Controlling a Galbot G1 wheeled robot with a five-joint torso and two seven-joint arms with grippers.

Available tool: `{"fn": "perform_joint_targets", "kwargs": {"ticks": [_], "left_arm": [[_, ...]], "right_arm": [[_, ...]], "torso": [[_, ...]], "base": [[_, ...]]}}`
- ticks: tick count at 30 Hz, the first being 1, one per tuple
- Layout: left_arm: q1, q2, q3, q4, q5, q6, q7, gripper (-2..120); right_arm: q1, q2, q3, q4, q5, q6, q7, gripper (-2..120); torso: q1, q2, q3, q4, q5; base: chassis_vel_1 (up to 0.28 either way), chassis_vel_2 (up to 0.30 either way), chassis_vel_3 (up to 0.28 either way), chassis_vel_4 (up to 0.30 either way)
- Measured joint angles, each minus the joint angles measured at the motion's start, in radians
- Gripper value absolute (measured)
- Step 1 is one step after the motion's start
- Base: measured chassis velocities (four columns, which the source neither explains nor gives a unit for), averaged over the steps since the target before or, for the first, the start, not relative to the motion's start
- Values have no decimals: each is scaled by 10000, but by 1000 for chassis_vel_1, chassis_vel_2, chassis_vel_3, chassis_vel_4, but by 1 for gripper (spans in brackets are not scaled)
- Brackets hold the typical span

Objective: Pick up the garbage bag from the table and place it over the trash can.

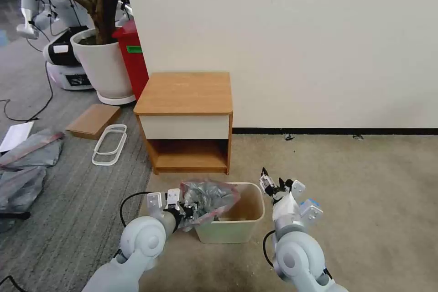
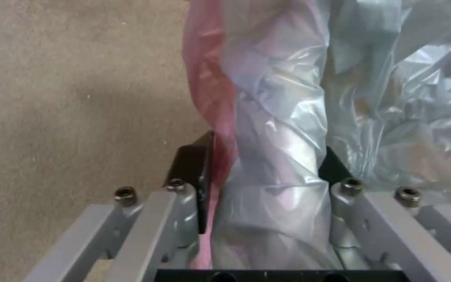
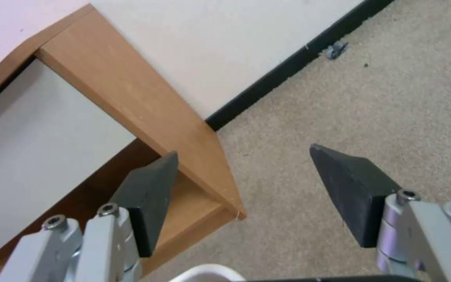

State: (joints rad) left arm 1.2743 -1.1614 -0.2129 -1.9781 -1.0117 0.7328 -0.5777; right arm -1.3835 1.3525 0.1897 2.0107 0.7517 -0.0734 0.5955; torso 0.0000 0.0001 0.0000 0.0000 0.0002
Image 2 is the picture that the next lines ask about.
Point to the translucent pale garbage bag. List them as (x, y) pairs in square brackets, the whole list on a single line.
[(311, 102)]

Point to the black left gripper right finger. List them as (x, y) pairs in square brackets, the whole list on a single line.
[(390, 229)]

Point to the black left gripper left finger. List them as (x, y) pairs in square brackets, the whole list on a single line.
[(159, 223)]

